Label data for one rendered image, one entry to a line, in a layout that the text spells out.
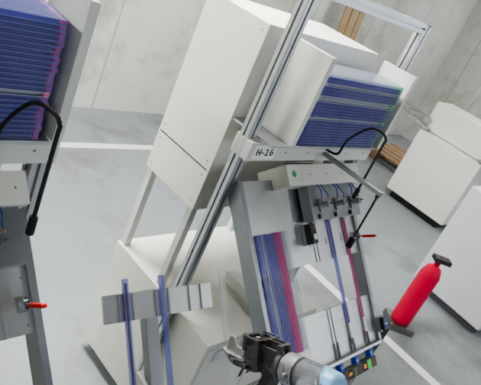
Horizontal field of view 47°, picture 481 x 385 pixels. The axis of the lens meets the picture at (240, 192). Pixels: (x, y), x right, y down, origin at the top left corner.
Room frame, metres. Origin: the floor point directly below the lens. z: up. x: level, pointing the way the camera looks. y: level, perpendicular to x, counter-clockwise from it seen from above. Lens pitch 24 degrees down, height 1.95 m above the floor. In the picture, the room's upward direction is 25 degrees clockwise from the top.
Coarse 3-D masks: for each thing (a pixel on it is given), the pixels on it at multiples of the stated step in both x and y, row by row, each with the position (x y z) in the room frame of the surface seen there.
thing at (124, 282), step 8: (128, 288) 1.14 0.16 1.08; (128, 296) 1.13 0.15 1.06; (128, 304) 1.12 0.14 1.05; (128, 312) 1.10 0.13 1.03; (128, 320) 1.09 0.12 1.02; (128, 328) 1.08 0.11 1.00; (128, 336) 1.07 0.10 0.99; (128, 344) 1.06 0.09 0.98; (128, 352) 1.06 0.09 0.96; (128, 360) 1.05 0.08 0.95; (128, 368) 1.04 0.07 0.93; (136, 384) 1.03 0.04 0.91
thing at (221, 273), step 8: (224, 280) 1.24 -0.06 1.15; (224, 288) 1.23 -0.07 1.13; (224, 296) 1.22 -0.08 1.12; (224, 304) 1.21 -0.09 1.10; (224, 312) 1.19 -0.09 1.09; (224, 320) 1.18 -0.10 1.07; (224, 328) 1.17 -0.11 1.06; (224, 336) 1.17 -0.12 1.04; (224, 344) 1.16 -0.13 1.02; (232, 368) 1.13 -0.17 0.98; (232, 376) 1.12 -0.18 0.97; (232, 384) 1.11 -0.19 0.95
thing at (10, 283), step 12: (0, 276) 0.99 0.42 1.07; (12, 276) 1.01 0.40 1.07; (24, 276) 1.03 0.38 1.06; (0, 288) 0.97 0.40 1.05; (12, 288) 0.99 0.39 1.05; (24, 288) 1.01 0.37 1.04; (0, 300) 0.96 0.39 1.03; (12, 300) 0.98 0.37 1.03; (0, 312) 0.94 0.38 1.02; (12, 312) 0.96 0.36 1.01; (24, 312) 0.98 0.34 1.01; (0, 324) 0.93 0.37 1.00; (12, 324) 0.95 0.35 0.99; (24, 324) 0.97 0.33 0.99; (0, 336) 0.92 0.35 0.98; (12, 336) 0.93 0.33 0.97
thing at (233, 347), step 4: (232, 336) 1.13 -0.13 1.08; (232, 340) 1.13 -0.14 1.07; (236, 340) 1.12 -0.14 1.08; (228, 344) 1.13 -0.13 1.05; (232, 344) 1.12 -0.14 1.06; (236, 344) 1.12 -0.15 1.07; (224, 348) 1.14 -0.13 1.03; (228, 348) 1.13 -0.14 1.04; (232, 348) 1.12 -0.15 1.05; (236, 348) 1.11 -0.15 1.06; (240, 348) 1.10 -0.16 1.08; (224, 352) 1.13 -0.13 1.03; (228, 352) 1.12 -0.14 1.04; (232, 352) 1.11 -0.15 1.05; (236, 352) 1.11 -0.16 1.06; (240, 352) 1.10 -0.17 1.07; (236, 356) 1.10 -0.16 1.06; (240, 356) 1.10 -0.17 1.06
